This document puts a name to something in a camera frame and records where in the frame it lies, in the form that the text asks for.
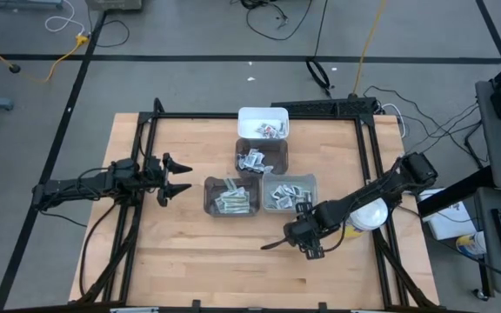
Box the grey plastic bin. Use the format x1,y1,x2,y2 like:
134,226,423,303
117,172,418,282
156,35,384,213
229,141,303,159
261,172,319,214

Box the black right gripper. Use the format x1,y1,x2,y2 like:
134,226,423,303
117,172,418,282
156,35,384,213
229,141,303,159
260,200,321,252

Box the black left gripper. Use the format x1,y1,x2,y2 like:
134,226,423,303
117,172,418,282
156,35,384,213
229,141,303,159
144,152,194,208

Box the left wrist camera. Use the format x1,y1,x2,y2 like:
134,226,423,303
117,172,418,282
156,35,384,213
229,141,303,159
144,155,164,174

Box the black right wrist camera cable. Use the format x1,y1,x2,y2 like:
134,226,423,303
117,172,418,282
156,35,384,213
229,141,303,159
319,216,352,254

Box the white yellow wipes canister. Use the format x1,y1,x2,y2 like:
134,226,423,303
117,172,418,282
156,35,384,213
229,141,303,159
455,231,488,257

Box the black hanging cable with coil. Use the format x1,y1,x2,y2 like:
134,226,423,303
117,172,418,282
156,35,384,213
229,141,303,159
304,0,333,97

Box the disinfecting wipes canister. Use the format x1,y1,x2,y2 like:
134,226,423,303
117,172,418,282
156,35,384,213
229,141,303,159
342,197,390,239

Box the black desk leg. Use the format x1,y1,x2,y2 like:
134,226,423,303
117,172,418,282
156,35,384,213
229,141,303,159
417,166,495,218

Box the yellow extension cable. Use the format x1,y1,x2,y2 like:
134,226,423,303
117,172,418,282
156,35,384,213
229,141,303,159
0,32,90,84

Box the white plastic bin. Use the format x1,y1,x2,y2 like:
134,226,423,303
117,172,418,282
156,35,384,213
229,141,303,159
237,106,290,140

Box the black floor cables bundle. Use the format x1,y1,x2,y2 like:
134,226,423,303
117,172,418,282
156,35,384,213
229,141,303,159
362,84,484,171

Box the black left arm base cable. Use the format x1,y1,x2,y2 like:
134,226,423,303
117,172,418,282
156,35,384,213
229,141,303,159
37,202,119,297

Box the black tangled floor cables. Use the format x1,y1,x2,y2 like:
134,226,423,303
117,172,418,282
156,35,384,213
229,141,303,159
240,0,321,43

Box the grey metal base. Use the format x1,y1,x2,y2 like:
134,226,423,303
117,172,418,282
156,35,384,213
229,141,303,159
0,0,63,10

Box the dark translucent plastic bin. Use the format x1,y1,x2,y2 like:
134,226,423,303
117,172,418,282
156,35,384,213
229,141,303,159
203,175,261,218
235,137,290,177

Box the yellow hanging cable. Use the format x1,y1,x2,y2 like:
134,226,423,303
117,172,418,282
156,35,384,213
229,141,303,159
351,0,387,97

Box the white floor cable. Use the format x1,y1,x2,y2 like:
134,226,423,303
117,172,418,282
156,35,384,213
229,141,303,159
43,0,87,37

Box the black floor cable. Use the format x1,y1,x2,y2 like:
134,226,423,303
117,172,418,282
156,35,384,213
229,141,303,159
87,8,130,49

